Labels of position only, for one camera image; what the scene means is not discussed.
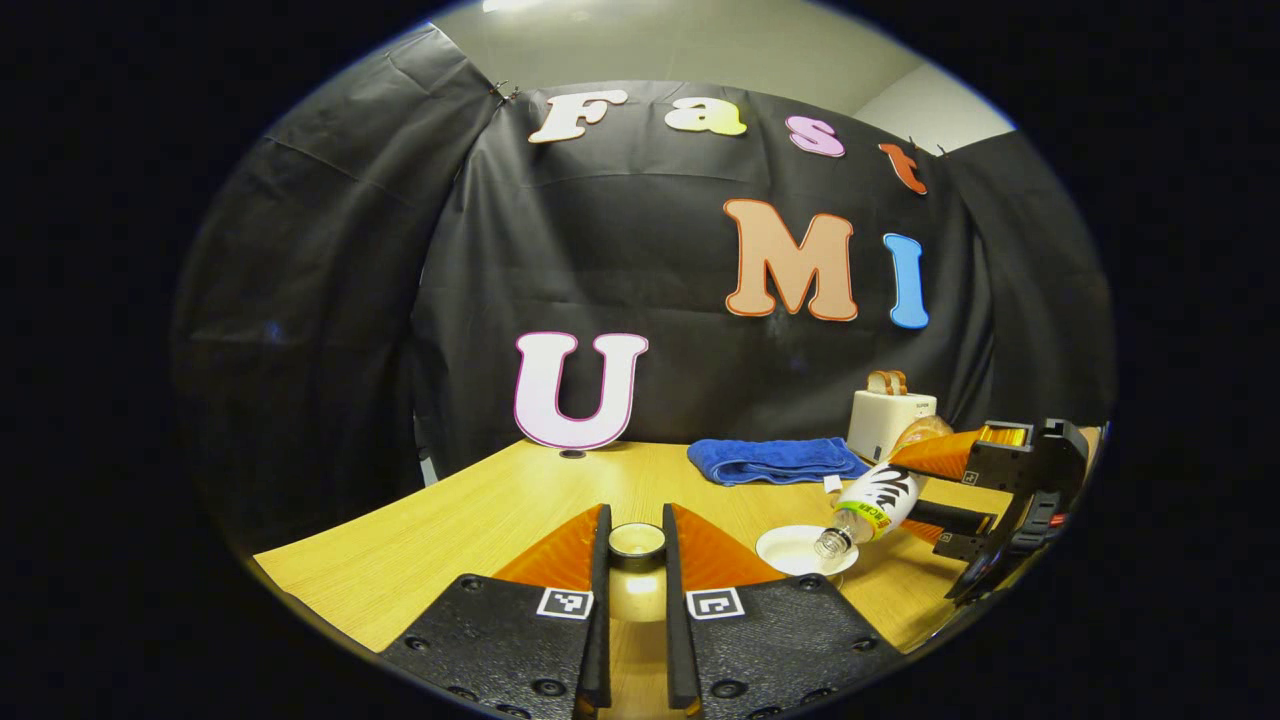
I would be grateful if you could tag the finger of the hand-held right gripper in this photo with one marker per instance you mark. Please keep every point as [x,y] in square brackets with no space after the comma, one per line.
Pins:
[1000,465]
[960,520]

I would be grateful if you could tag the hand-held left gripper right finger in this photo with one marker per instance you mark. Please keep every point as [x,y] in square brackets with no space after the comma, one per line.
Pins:
[676,620]

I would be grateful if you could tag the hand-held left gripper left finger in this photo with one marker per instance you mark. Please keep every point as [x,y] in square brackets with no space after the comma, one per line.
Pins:
[601,620]

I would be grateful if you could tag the beige teacup lid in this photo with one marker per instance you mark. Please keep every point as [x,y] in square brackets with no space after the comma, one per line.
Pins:
[637,590]

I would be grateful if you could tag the clear plastic water bottle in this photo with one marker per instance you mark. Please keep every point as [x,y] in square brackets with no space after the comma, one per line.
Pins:
[880,500]

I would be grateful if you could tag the white saucer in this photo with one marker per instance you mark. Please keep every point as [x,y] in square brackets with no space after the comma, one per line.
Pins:
[768,560]

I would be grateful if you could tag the white toaster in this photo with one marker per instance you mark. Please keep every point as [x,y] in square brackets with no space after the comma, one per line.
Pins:
[885,425]

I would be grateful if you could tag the toast bread slice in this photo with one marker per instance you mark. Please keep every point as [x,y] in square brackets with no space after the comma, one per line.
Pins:
[898,381]
[878,382]

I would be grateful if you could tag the blue folded towel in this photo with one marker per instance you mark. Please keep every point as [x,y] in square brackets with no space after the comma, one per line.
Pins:
[780,460]

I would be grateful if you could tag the black backdrop cloth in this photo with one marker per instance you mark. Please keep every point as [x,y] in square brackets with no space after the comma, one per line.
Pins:
[620,260]

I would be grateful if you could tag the metal binder clip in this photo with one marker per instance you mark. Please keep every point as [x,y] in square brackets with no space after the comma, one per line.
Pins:
[503,92]

